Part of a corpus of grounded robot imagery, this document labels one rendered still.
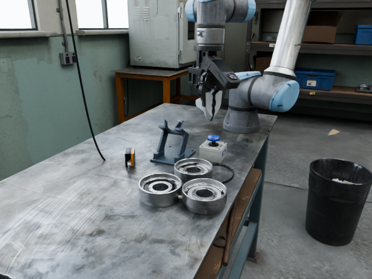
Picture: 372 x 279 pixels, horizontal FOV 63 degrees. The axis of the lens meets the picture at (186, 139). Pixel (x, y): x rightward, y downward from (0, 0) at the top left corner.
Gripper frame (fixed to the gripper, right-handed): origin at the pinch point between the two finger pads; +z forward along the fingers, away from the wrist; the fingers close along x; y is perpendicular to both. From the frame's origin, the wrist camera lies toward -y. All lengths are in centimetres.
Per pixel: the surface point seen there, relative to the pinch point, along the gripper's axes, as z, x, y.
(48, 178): 14.8, 42.9, 17.6
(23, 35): -18, 20, 167
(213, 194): 11.8, 14.4, -18.3
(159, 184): 12.1, 22.1, -6.5
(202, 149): 10.8, 0.9, 2.8
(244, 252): 71, -31, 9
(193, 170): 12.9, 9.3, -3.8
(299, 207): 94, -118, 37
